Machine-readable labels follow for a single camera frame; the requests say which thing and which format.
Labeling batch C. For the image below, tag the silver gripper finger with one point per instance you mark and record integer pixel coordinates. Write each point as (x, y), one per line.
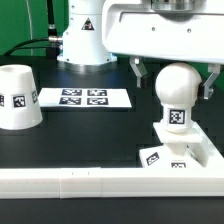
(139, 69)
(206, 89)

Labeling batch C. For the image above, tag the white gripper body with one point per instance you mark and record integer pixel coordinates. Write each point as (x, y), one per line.
(190, 30)

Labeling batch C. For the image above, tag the white lamp bulb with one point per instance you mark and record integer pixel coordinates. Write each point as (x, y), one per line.
(177, 89)

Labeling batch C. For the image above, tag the white lamp base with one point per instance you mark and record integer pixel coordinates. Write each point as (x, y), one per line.
(174, 151)

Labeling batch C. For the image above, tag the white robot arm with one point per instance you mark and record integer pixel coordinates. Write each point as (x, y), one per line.
(82, 46)

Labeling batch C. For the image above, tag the white lamp shade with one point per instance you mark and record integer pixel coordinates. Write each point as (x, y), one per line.
(19, 105)

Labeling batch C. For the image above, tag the white L-shaped fence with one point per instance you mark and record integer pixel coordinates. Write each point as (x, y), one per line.
(207, 180)

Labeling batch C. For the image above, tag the white marker sheet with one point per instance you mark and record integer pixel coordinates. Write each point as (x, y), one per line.
(84, 97)

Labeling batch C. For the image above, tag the black cable connector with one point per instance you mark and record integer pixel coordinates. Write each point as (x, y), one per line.
(55, 41)

